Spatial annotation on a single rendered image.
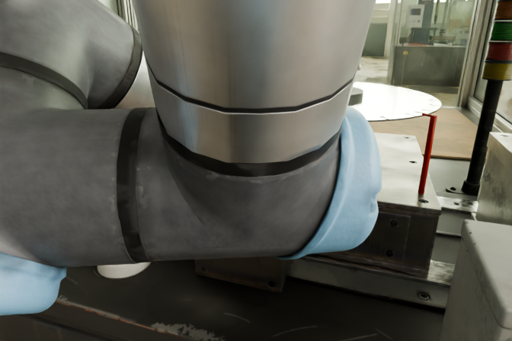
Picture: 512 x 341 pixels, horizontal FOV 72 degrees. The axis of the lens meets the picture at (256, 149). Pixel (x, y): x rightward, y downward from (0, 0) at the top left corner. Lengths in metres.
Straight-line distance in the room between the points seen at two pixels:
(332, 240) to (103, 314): 0.35
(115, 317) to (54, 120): 0.32
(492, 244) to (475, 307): 0.05
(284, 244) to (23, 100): 0.13
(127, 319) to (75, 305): 0.07
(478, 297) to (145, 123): 0.26
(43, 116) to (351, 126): 0.13
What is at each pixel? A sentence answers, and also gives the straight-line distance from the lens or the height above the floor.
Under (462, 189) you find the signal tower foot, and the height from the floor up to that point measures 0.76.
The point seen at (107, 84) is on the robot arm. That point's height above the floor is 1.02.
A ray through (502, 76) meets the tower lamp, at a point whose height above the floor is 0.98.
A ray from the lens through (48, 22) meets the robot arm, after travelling 0.22.
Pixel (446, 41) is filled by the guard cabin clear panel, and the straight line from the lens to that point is 1.67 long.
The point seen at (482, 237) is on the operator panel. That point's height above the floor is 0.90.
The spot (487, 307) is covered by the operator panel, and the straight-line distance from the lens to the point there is 0.30.
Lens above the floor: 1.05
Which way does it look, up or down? 19 degrees down
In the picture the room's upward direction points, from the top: straight up
